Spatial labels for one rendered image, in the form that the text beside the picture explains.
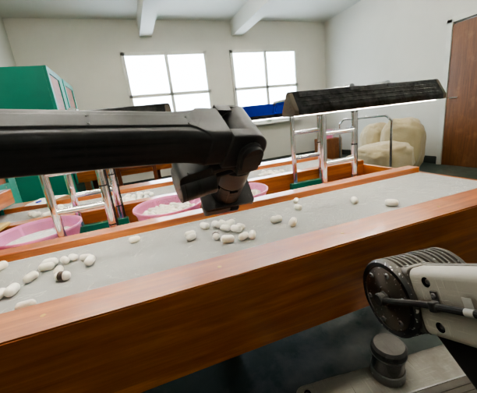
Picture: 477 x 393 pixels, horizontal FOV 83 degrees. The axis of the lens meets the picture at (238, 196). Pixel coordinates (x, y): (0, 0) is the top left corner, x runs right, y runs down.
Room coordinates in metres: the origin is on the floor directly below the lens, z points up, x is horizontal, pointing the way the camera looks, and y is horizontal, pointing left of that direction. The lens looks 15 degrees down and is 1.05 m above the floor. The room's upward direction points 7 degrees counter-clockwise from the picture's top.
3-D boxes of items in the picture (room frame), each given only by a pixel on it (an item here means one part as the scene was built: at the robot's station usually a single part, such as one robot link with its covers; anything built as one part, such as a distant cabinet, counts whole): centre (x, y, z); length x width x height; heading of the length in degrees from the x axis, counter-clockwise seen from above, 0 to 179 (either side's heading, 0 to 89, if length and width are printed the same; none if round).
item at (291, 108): (0.96, -0.48, 1.08); 0.62 x 0.08 x 0.07; 107
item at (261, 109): (1.49, -0.31, 1.08); 0.62 x 0.08 x 0.07; 107
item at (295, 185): (1.42, -0.34, 0.90); 0.20 x 0.19 x 0.45; 107
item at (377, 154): (3.29, -1.82, 0.41); 0.74 x 0.56 x 0.39; 111
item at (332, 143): (6.20, -2.16, 0.32); 0.42 x 0.42 x 0.63; 20
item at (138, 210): (1.02, 0.27, 0.72); 0.27 x 0.27 x 0.10
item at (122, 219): (1.13, 0.59, 0.90); 0.20 x 0.19 x 0.45; 107
